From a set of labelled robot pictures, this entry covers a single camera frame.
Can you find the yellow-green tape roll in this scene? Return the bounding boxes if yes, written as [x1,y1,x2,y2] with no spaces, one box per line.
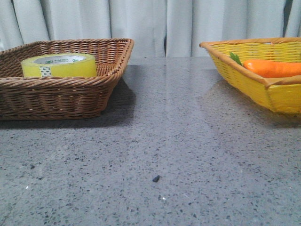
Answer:
[21,53,97,78]

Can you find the small black debris piece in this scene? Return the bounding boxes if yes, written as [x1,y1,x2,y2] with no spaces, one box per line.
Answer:
[152,175,160,183]

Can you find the white curtain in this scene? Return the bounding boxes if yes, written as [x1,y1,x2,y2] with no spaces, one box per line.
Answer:
[0,0,301,58]

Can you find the brown wicker basket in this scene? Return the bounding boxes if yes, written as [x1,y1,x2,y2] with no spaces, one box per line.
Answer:
[0,38,134,121]

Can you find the orange toy carrot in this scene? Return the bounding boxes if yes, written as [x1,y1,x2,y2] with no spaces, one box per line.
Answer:
[243,59,301,78]

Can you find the yellow wicker basket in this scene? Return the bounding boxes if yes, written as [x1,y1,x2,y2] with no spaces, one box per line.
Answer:
[199,37,301,114]

